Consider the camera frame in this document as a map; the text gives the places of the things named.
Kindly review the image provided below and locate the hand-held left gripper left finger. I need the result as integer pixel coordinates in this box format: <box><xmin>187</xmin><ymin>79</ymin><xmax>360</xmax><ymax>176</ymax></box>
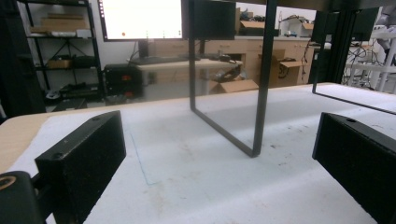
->
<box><xmin>34</xmin><ymin>109</ymin><xmax>127</xmax><ymax>224</ymax></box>

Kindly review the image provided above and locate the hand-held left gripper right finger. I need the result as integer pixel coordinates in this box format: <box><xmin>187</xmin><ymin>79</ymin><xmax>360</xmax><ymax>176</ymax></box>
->
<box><xmin>312</xmin><ymin>112</ymin><xmax>396</xmax><ymax>224</ymax></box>

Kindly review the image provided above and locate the black equipment case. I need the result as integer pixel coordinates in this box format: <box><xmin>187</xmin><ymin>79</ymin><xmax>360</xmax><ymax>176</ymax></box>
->
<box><xmin>103</xmin><ymin>63</ymin><xmax>145</xmax><ymax>99</ymax></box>

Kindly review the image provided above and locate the black metal shelving rack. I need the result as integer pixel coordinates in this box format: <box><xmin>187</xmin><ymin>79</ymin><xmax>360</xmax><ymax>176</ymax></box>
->
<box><xmin>17</xmin><ymin>0</ymin><xmax>106</xmax><ymax>105</ymax></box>

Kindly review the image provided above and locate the large cardboard box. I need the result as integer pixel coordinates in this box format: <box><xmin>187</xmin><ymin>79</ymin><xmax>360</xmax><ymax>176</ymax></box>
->
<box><xmin>258</xmin><ymin>49</ymin><xmax>304</xmax><ymax>89</ymax></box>

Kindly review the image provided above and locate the black metal shelf riser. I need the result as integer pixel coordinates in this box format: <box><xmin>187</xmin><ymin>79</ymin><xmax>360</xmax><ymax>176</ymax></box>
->
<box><xmin>181</xmin><ymin>0</ymin><xmax>396</xmax><ymax>159</ymax></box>

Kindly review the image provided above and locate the black keyboard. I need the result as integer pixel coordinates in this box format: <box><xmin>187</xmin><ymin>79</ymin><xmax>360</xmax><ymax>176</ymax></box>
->
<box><xmin>130</xmin><ymin>55</ymin><xmax>190</xmax><ymax>66</ymax></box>

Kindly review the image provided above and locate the white table mat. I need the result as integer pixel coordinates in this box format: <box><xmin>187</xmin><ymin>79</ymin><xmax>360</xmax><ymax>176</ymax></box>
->
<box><xmin>7</xmin><ymin>82</ymin><xmax>396</xmax><ymax>224</ymax></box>

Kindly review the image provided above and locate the wooden desk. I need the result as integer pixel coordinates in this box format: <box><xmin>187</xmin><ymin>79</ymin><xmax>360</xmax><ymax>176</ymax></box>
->
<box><xmin>129</xmin><ymin>58</ymin><xmax>244</xmax><ymax>101</ymax></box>

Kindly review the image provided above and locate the open cardboard box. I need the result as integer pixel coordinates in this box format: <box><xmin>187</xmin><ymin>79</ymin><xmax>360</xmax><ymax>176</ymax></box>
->
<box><xmin>208</xmin><ymin>77</ymin><xmax>260</xmax><ymax>95</ymax></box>

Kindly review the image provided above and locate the computer monitor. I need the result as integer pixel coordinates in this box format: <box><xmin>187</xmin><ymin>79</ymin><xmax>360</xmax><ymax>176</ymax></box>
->
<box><xmin>97</xmin><ymin>0</ymin><xmax>185</xmax><ymax>43</ymax></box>

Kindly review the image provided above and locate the wooden cabinet counter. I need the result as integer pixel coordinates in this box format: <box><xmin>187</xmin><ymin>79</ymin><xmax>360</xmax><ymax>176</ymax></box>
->
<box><xmin>148</xmin><ymin>35</ymin><xmax>316</xmax><ymax>87</ymax></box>

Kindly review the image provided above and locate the black monitor back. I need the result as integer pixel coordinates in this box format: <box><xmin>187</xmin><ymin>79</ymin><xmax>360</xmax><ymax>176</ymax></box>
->
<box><xmin>181</xmin><ymin>0</ymin><xmax>237</xmax><ymax>41</ymax></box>

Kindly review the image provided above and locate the black aluminium frame post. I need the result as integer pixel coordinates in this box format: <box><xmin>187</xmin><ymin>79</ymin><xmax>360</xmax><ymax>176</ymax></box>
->
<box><xmin>308</xmin><ymin>6</ymin><xmax>359</xmax><ymax>85</ymax></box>

